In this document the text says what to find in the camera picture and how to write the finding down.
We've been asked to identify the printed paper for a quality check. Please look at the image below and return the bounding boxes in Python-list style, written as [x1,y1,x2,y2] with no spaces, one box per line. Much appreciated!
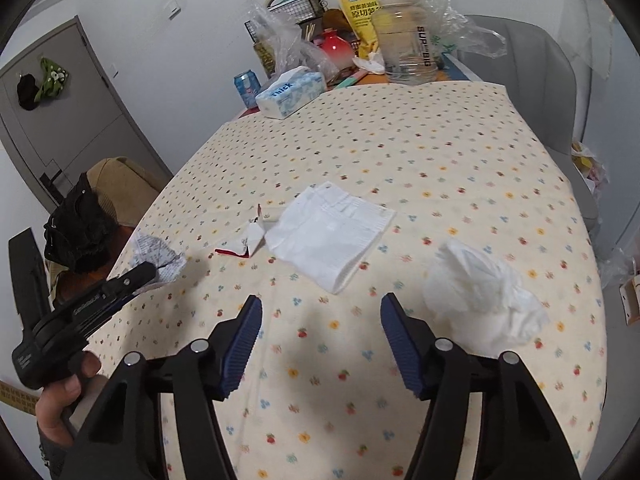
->
[131,232,188,288]

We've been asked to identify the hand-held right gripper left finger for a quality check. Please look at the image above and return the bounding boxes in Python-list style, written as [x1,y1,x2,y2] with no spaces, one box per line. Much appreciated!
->
[60,294,264,480]

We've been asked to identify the brown chair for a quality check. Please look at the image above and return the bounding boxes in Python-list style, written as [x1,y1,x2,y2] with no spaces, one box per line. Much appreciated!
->
[47,157,166,306]

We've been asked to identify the table with floral tablecloth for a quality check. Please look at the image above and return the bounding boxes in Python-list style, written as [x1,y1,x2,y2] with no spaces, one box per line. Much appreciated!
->
[82,80,608,480]

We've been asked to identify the grey upholstered chair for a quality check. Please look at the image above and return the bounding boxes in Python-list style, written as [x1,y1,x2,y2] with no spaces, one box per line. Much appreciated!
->
[462,14,601,241]

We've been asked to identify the black hanging item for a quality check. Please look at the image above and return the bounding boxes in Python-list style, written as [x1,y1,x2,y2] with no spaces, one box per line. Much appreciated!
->
[16,74,40,111]

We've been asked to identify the person's left forearm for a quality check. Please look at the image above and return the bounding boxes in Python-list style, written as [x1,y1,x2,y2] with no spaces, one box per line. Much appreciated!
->
[37,432,76,480]

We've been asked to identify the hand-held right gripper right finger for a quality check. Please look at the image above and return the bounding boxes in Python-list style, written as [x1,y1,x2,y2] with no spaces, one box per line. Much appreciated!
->
[380,292,583,480]

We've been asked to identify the grey door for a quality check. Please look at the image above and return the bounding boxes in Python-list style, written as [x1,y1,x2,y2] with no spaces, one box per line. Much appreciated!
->
[0,15,173,213]

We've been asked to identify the clear plastic bags on floor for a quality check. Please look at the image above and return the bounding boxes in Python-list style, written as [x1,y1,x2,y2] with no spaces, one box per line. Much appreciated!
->
[597,247,640,291]

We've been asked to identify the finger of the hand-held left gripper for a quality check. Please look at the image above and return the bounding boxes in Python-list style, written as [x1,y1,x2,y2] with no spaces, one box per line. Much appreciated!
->
[86,285,147,332]
[101,261,158,297]

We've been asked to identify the orange and white box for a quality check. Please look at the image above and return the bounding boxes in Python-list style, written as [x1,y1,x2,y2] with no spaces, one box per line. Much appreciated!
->
[620,275,640,323]

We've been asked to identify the bag of clutter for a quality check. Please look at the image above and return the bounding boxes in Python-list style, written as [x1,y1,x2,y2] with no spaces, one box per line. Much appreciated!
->
[570,140,608,196]

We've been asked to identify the yellow snack bag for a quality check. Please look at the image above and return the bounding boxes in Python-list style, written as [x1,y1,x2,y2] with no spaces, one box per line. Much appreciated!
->
[335,0,403,58]

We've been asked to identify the large clear water bottle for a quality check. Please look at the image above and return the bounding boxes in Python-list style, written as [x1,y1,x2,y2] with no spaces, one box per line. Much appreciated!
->
[371,0,441,85]

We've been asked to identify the blue and white tissue box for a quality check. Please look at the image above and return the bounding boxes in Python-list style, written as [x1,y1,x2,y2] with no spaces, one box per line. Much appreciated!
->
[255,66,328,120]

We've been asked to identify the person's left hand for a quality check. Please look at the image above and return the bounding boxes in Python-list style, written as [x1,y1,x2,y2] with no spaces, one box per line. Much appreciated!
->
[35,351,104,446]

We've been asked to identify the green hanging toy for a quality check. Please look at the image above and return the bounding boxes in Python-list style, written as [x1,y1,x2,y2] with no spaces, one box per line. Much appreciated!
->
[37,56,71,103]

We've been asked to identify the red vase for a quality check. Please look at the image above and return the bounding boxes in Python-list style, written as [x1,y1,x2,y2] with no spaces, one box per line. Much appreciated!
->
[320,29,357,73]

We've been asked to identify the blue soda can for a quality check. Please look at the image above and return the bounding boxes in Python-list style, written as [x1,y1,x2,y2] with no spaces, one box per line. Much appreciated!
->
[233,70,261,109]

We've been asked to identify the black wire basket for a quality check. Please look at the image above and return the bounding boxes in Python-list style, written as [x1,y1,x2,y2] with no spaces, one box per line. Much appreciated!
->
[244,0,323,43]

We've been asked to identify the red and white wrapper scrap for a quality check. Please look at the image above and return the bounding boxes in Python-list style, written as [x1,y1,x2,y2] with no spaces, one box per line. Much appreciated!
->
[215,204,281,259]

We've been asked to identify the clear plastic bag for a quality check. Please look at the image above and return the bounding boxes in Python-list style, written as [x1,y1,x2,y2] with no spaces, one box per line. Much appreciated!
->
[405,0,508,58]
[245,2,341,88]

